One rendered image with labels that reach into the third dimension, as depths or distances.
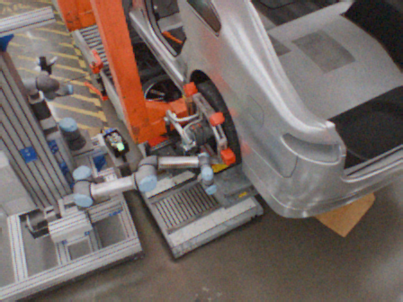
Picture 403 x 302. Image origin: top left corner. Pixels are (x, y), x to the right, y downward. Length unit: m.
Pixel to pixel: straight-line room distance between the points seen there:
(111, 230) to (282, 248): 1.37
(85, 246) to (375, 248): 2.27
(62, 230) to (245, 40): 1.71
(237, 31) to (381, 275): 2.15
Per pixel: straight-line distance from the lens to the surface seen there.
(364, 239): 3.86
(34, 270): 3.72
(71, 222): 3.16
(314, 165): 2.42
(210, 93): 3.11
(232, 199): 3.73
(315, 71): 3.53
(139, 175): 2.80
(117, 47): 3.12
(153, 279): 3.64
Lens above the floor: 3.25
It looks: 49 degrees down
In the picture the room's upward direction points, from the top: 7 degrees counter-clockwise
